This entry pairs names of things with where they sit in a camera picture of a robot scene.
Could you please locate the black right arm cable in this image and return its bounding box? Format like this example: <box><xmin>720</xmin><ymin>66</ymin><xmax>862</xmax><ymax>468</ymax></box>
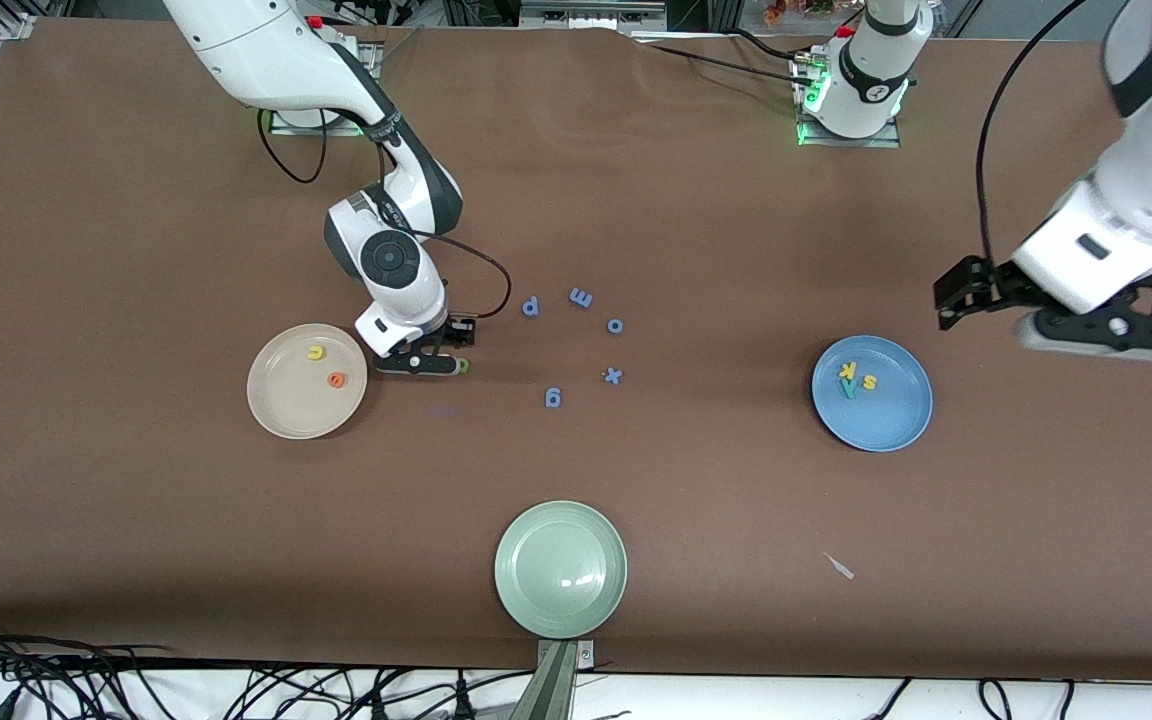
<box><xmin>256</xmin><ymin>108</ymin><xmax>513</xmax><ymax>321</ymax></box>

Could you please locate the grey metal box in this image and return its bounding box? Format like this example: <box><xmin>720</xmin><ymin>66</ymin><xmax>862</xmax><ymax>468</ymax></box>
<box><xmin>519</xmin><ymin>0</ymin><xmax>669</xmax><ymax>29</ymax></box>

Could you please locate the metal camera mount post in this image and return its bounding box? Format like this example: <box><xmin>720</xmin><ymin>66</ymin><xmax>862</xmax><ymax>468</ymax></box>
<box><xmin>511</xmin><ymin>640</ymin><xmax>597</xmax><ymax>720</ymax></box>

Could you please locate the pale green plate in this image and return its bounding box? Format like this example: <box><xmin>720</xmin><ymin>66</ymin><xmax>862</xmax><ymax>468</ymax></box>
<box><xmin>494</xmin><ymin>500</ymin><xmax>629</xmax><ymax>640</ymax></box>

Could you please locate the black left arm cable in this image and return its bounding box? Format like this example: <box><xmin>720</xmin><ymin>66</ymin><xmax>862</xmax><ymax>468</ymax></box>
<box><xmin>976</xmin><ymin>0</ymin><xmax>1087</xmax><ymax>266</ymax></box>

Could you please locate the black base cable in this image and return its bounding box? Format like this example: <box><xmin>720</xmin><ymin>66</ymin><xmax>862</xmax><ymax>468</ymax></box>
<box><xmin>631</xmin><ymin>35</ymin><xmax>817</xmax><ymax>91</ymax></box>

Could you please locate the blue plate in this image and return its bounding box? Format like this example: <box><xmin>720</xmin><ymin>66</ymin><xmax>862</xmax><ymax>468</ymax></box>
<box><xmin>811</xmin><ymin>335</ymin><xmax>934</xmax><ymax>453</ymax></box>

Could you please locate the orange background object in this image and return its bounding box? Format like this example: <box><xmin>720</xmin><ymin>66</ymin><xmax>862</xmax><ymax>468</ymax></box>
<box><xmin>764</xmin><ymin>0</ymin><xmax>837</xmax><ymax>26</ymax></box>

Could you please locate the beige plate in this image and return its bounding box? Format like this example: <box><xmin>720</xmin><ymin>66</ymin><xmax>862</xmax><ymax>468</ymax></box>
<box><xmin>247</xmin><ymin>323</ymin><xmax>369</xmax><ymax>441</ymax></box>

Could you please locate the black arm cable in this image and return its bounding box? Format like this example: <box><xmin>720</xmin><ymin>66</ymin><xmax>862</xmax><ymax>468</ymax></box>
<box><xmin>256</xmin><ymin>108</ymin><xmax>513</xmax><ymax>321</ymax></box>
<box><xmin>976</xmin><ymin>0</ymin><xmax>1087</xmax><ymax>266</ymax></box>

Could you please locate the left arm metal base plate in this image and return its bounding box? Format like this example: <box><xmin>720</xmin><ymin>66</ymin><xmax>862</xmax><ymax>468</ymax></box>
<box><xmin>794</xmin><ymin>50</ymin><xmax>903</xmax><ymax>149</ymax></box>

